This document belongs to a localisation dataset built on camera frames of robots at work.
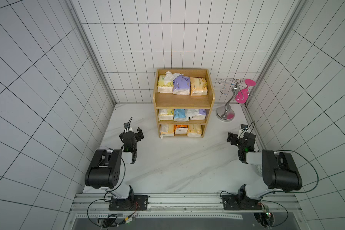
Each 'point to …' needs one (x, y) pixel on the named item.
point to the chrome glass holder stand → (227, 114)
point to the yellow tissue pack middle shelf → (166, 114)
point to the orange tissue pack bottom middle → (180, 129)
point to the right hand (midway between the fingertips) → (231, 131)
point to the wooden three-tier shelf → (168, 100)
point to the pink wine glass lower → (242, 96)
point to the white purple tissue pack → (196, 114)
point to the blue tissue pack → (179, 115)
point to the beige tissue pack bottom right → (194, 130)
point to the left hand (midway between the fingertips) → (132, 131)
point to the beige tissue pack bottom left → (166, 130)
